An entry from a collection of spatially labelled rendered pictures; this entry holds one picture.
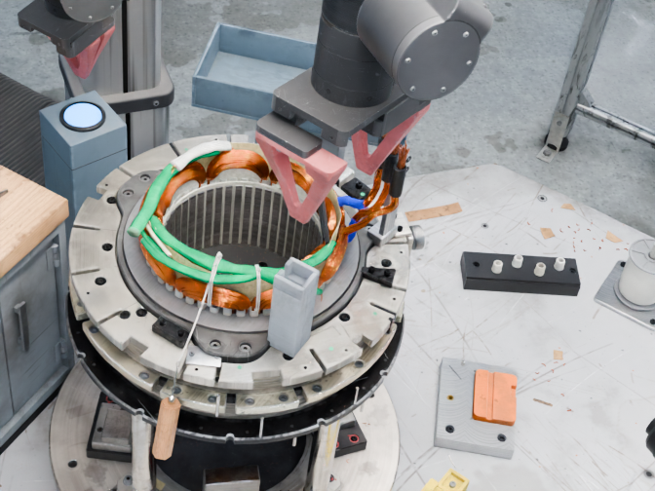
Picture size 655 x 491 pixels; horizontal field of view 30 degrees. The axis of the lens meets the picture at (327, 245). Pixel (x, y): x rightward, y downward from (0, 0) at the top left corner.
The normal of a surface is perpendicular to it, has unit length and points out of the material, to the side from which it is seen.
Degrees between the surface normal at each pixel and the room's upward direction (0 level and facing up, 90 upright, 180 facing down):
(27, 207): 0
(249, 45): 90
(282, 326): 90
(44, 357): 90
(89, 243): 0
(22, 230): 0
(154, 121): 90
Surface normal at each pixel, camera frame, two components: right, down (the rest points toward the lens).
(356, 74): 0.00, 0.65
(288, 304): -0.51, 0.59
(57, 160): -0.79, 0.38
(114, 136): 0.61, 0.62
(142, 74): 0.35, 0.70
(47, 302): 0.86, 0.42
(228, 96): -0.20, 0.69
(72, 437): 0.11, -0.69
